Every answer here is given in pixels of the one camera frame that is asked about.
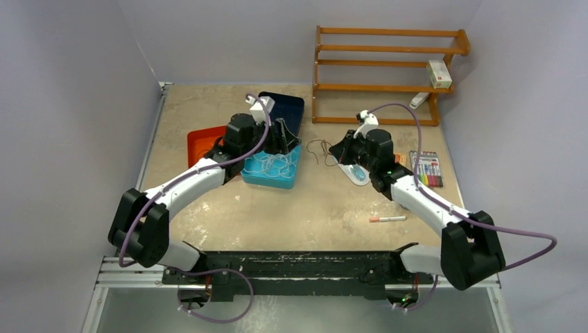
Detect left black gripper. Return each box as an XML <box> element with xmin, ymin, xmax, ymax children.
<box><xmin>241</xmin><ymin>117</ymin><xmax>300</xmax><ymax>159</ymax></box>

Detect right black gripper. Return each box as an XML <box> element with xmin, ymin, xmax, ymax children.
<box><xmin>330</xmin><ymin>130</ymin><xmax>377</xmax><ymax>172</ymax></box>

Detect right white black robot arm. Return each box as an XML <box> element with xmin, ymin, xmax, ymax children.
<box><xmin>329</xmin><ymin>129</ymin><xmax>505</xmax><ymax>291</ymax></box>

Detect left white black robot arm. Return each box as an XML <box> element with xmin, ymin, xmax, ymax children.
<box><xmin>107</xmin><ymin>113</ymin><xmax>301</xmax><ymax>284</ymax></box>

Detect blue blister pack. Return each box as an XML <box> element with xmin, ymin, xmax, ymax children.
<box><xmin>337</xmin><ymin>163</ymin><xmax>370</xmax><ymax>187</ymax></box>

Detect dark blue plastic tray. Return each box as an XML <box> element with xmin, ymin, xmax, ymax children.
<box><xmin>258</xmin><ymin>91</ymin><xmax>304</xmax><ymax>136</ymax></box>

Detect light blue plastic tray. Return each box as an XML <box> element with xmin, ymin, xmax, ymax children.
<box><xmin>241</xmin><ymin>145</ymin><xmax>301</xmax><ymax>189</ymax></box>

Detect orange card pack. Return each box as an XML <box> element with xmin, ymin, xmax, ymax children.
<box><xmin>395</xmin><ymin>153</ymin><xmax>407</xmax><ymax>167</ymax></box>

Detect white orange marker pen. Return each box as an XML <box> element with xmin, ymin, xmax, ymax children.
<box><xmin>369</xmin><ymin>216</ymin><xmax>406</xmax><ymax>223</ymax></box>

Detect orange plastic tray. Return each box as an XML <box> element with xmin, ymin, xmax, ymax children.
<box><xmin>187</xmin><ymin>126</ymin><xmax>225</xmax><ymax>168</ymax></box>

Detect coloured marker set pack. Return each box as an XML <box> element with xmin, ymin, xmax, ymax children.
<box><xmin>408</xmin><ymin>151</ymin><xmax>444</xmax><ymax>187</ymax></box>

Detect white stapler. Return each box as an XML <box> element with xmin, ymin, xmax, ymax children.
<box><xmin>409</xmin><ymin>92</ymin><xmax>429</xmax><ymax>110</ymax></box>

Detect white cardboard box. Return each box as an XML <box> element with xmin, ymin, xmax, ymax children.
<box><xmin>426</xmin><ymin>60</ymin><xmax>453</xmax><ymax>89</ymax></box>

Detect wooden shelf rack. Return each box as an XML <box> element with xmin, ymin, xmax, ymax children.
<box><xmin>311</xmin><ymin>25</ymin><xmax>472</xmax><ymax>127</ymax></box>

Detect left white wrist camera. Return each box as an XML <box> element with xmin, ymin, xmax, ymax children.
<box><xmin>246</xmin><ymin>96</ymin><xmax>275</xmax><ymax>124</ymax></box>

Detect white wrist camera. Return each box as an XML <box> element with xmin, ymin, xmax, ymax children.
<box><xmin>246</xmin><ymin>96</ymin><xmax>275</xmax><ymax>124</ymax></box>
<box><xmin>353</xmin><ymin>110</ymin><xmax>379</xmax><ymax>139</ymax></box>

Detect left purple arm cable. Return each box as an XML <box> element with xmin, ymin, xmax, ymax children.
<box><xmin>118</xmin><ymin>93</ymin><xmax>272</xmax><ymax>325</ymax></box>

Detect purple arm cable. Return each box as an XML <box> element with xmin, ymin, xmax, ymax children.
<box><xmin>118</xmin><ymin>93</ymin><xmax>272</xmax><ymax>325</ymax></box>
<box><xmin>365</xmin><ymin>103</ymin><xmax>558</xmax><ymax>314</ymax></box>

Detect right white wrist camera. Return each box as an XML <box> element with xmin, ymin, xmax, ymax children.
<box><xmin>353</xmin><ymin>110</ymin><xmax>379</xmax><ymax>139</ymax></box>

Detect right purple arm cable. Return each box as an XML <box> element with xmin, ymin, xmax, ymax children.
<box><xmin>365</xmin><ymin>103</ymin><xmax>558</xmax><ymax>314</ymax></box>

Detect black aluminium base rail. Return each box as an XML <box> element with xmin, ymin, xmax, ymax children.
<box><xmin>94</xmin><ymin>248</ymin><xmax>501</xmax><ymax>305</ymax></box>

